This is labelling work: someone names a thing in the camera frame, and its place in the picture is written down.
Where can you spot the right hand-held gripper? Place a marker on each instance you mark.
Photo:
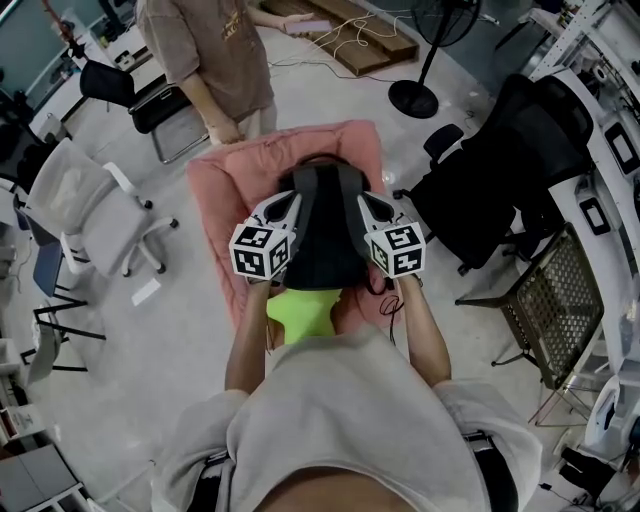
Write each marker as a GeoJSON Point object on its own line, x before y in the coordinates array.
{"type": "Point", "coordinates": [397, 250]}

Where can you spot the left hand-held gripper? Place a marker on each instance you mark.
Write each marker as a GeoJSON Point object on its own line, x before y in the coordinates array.
{"type": "Point", "coordinates": [257, 252]}

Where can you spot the grey and black backpack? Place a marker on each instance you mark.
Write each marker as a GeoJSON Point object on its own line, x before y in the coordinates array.
{"type": "Point", "coordinates": [325, 240]}

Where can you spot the person's right forearm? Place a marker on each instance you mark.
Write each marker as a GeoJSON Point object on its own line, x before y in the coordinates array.
{"type": "Point", "coordinates": [425, 330]}

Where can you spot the person's left forearm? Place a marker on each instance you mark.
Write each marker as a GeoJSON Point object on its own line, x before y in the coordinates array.
{"type": "Point", "coordinates": [245, 345]}

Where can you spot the green star pillow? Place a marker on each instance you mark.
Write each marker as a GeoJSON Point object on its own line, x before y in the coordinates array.
{"type": "Point", "coordinates": [300, 315]}

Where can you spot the black standing fan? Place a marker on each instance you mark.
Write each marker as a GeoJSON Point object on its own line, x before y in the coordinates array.
{"type": "Point", "coordinates": [412, 97]}

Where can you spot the light grey office chair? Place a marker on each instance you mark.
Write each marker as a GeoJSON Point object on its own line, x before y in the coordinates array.
{"type": "Point", "coordinates": [100, 220]}

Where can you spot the black mesh office chair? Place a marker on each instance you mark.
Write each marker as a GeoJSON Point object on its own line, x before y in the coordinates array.
{"type": "Point", "coordinates": [525, 150]}

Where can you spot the person's grey shirt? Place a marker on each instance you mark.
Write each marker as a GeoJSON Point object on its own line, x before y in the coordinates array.
{"type": "Point", "coordinates": [340, 410]}

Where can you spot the brown perforated metal chair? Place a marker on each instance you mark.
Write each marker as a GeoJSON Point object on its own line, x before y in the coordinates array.
{"type": "Point", "coordinates": [560, 300]}

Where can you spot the black cantilever chair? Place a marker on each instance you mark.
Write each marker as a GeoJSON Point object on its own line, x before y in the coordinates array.
{"type": "Point", "coordinates": [155, 107]}

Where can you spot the white box appliance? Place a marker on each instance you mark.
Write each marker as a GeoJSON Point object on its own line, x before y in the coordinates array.
{"type": "Point", "coordinates": [595, 216]}
{"type": "Point", "coordinates": [625, 147]}

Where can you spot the blue chair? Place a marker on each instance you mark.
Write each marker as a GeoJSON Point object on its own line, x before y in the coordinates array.
{"type": "Point", "coordinates": [45, 265]}

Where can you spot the white shelving unit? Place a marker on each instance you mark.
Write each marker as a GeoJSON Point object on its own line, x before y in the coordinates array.
{"type": "Point", "coordinates": [607, 185]}

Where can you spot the pink smartphone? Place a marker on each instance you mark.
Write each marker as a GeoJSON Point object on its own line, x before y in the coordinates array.
{"type": "Point", "coordinates": [307, 27]}

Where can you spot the grey folding chair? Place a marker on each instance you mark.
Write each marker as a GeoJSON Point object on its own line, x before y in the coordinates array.
{"type": "Point", "coordinates": [42, 350]}

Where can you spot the white rounded device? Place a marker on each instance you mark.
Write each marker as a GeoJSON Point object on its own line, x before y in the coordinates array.
{"type": "Point", "coordinates": [600, 415]}

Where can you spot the wooden coat rack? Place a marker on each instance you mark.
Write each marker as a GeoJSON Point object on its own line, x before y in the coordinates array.
{"type": "Point", "coordinates": [75, 47]}

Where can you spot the black bag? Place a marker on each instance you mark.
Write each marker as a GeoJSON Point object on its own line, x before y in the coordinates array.
{"type": "Point", "coordinates": [585, 467]}

